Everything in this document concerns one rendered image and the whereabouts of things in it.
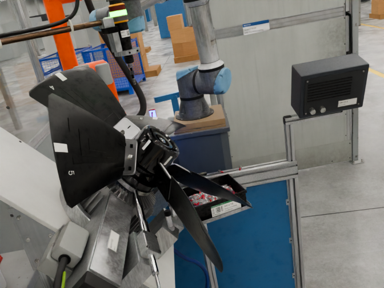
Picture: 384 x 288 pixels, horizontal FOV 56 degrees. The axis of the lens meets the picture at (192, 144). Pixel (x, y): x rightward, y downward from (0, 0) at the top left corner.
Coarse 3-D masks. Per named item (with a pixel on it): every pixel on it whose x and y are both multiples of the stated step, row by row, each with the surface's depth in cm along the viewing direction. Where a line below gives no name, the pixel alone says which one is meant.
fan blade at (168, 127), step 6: (132, 120) 125; (138, 120) 126; (144, 120) 126; (150, 120) 126; (156, 120) 127; (162, 120) 128; (168, 120) 130; (138, 126) 121; (144, 126) 120; (156, 126) 119; (162, 126) 120; (168, 126) 121; (174, 126) 123; (180, 126) 125; (168, 132) 115
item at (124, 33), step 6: (114, 24) 94; (120, 24) 93; (126, 24) 94; (120, 30) 93; (126, 30) 94; (120, 36) 94; (126, 36) 94; (126, 42) 95; (126, 48) 95; (132, 48) 97; (126, 60) 97; (132, 60) 97
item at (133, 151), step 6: (126, 144) 88; (126, 150) 88; (132, 150) 91; (126, 156) 88; (126, 162) 89; (132, 162) 91; (126, 168) 89; (132, 168) 91; (126, 174) 89; (132, 174) 91
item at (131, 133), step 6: (126, 120) 100; (114, 126) 98; (120, 126) 99; (126, 126) 99; (132, 126) 100; (126, 132) 99; (132, 132) 99; (138, 132) 99; (126, 138) 98; (132, 138) 98
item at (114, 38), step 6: (108, 18) 91; (102, 24) 91; (108, 24) 91; (102, 30) 93; (108, 30) 91; (114, 30) 92; (108, 36) 94; (114, 36) 92; (114, 42) 93; (120, 42) 94; (114, 48) 94; (120, 48) 94; (138, 48) 96; (114, 54) 96; (120, 54) 94; (126, 54) 94
